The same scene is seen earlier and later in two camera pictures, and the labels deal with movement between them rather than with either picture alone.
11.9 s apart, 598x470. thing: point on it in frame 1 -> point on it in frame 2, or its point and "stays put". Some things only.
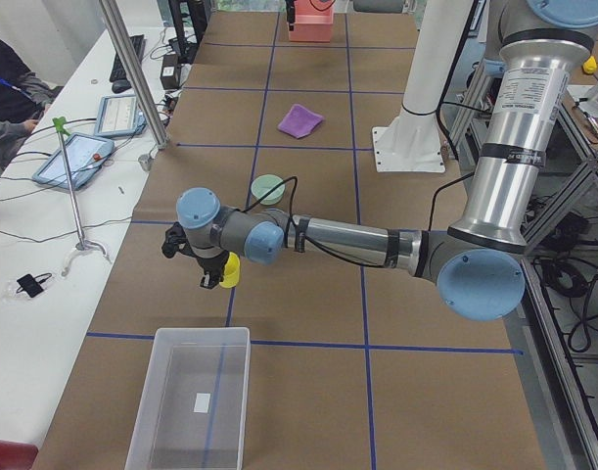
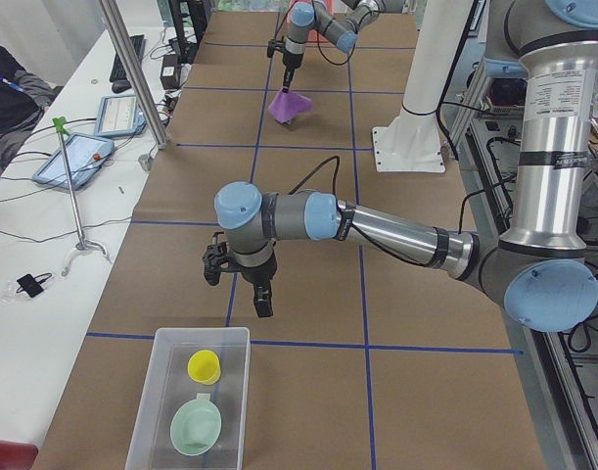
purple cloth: (299, 121) -> (286, 105)
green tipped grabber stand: (61, 124) stays put
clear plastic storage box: (193, 414) stays put
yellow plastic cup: (232, 271) -> (204, 366)
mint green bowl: (263, 185) -> (196, 425)
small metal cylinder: (145, 162) stays put
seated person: (16, 98) stays put
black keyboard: (139, 45) stays put
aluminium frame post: (119, 32) stays put
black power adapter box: (170, 71) stays put
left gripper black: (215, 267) -> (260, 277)
